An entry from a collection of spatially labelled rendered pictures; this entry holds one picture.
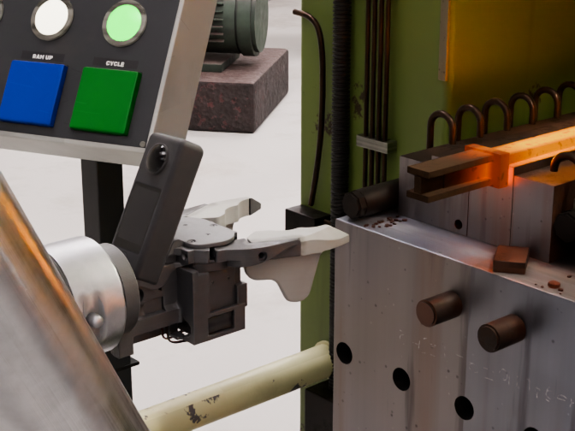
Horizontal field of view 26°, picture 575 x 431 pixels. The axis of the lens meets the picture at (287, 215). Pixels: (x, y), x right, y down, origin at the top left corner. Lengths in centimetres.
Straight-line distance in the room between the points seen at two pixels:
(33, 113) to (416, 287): 51
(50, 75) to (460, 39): 48
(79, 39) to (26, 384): 85
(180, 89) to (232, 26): 398
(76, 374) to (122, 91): 76
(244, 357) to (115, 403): 243
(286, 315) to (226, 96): 202
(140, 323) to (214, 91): 435
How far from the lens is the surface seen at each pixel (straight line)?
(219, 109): 531
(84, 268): 91
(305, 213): 163
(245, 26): 541
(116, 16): 148
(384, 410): 134
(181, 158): 96
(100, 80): 145
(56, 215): 432
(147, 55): 144
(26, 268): 65
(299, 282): 101
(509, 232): 123
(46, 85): 149
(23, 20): 155
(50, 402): 71
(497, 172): 121
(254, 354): 319
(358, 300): 132
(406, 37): 148
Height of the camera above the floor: 133
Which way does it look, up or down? 18 degrees down
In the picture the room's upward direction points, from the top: straight up
